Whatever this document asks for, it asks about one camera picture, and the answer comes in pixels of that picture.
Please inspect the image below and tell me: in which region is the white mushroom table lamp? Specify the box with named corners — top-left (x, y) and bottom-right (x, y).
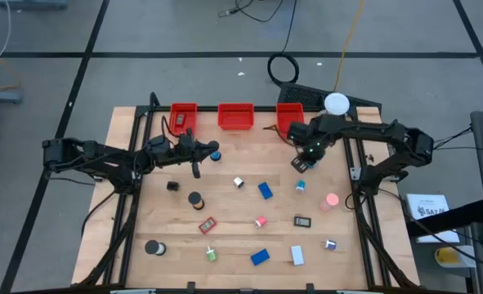
top-left (324, 92), bottom-right (351, 117)

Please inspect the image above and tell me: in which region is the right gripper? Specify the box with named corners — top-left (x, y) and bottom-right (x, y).
top-left (288, 116), bottom-right (336, 172)

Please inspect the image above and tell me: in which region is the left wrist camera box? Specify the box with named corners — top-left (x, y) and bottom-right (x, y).
top-left (150, 136), bottom-right (171, 154)

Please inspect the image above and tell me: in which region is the black coiled hanging cable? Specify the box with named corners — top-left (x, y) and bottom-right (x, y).
top-left (266, 0), bottom-right (300, 87)

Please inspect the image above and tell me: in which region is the black flat bar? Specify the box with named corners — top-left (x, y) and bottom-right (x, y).
top-left (406, 198), bottom-right (483, 238)

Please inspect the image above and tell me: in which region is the red plastic basket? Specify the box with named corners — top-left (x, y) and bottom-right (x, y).
top-left (169, 102), bottom-right (199, 136)
top-left (217, 103), bottom-right (255, 131)
top-left (275, 103), bottom-right (306, 138)

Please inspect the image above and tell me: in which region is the grey table foot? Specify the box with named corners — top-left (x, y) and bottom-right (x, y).
top-left (0, 89), bottom-right (24, 105)
top-left (0, 0), bottom-right (69, 11)

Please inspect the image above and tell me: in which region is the black perforated plate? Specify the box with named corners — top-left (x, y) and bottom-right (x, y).
top-left (277, 81), bottom-right (383, 114)

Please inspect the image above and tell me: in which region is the black floor cable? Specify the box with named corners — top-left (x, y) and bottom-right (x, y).
top-left (218, 0), bottom-right (285, 24)

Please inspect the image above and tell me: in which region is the long black power cable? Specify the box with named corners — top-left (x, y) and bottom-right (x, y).
top-left (347, 189), bottom-right (483, 274)

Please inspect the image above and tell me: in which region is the orange sand hourglass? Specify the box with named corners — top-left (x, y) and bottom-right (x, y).
top-left (187, 190), bottom-right (206, 212)

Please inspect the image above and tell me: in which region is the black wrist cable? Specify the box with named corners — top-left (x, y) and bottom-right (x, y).
top-left (161, 115), bottom-right (181, 140)
top-left (263, 124), bottom-right (288, 142)

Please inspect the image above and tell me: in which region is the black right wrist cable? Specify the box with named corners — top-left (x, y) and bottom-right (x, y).
top-left (263, 124), bottom-right (288, 142)

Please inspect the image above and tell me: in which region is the white plastic box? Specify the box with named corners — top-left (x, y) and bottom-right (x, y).
top-left (290, 245), bottom-right (306, 266)

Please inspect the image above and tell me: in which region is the blue plastic box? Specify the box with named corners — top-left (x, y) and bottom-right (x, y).
top-left (249, 248), bottom-right (271, 267)
top-left (257, 181), bottom-right (275, 201)

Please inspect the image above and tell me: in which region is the yellow and white cup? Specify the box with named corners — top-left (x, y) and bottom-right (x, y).
top-left (434, 246), bottom-right (477, 270)

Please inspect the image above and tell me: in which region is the blue sand hourglass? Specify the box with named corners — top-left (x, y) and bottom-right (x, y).
top-left (206, 139), bottom-right (222, 163)

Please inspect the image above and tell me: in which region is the thick yellow hanging cable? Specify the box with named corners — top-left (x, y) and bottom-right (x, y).
top-left (333, 0), bottom-right (365, 93)

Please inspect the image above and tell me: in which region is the orange floor cable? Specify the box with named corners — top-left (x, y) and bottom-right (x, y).
top-left (0, 39), bottom-right (22, 91)

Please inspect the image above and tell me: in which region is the white paper label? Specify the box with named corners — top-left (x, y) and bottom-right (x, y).
top-left (405, 194), bottom-right (461, 244)

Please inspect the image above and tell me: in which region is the pink sand hourglass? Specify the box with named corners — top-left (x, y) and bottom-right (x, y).
top-left (319, 193), bottom-right (341, 212)

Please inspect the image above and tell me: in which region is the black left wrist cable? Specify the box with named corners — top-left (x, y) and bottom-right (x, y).
top-left (161, 115), bottom-right (181, 140)

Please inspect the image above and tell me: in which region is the white sand hourglass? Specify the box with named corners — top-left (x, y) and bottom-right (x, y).
top-left (144, 239), bottom-right (168, 257)

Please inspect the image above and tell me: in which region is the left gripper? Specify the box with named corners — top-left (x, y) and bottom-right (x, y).
top-left (171, 128), bottom-right (212, 180)

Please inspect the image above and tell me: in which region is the black aluminium rig frame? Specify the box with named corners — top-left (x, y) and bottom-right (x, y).
top-left (77, 91), bottom-right (420, 293)

